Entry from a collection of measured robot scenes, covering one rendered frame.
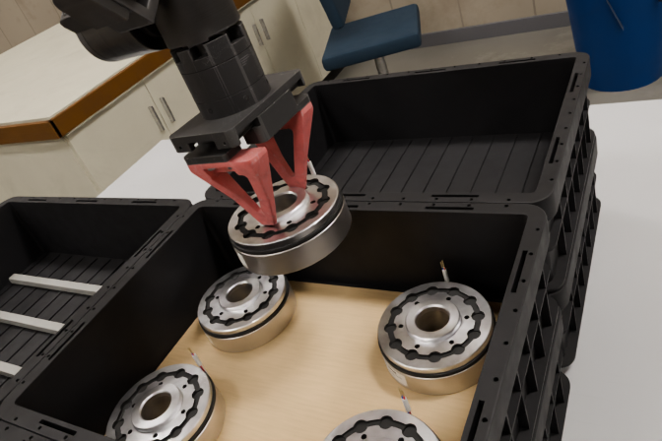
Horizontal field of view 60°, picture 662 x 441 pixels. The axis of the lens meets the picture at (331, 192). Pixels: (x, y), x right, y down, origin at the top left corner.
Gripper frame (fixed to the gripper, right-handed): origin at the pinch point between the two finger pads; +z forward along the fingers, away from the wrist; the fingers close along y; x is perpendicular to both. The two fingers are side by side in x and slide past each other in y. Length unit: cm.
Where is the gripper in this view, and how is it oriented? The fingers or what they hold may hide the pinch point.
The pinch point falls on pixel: (281, 198)
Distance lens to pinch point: 48.5
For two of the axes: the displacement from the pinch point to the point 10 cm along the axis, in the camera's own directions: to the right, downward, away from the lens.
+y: -4.5, 5.7, -6.9
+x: 8.3, -0.3, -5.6
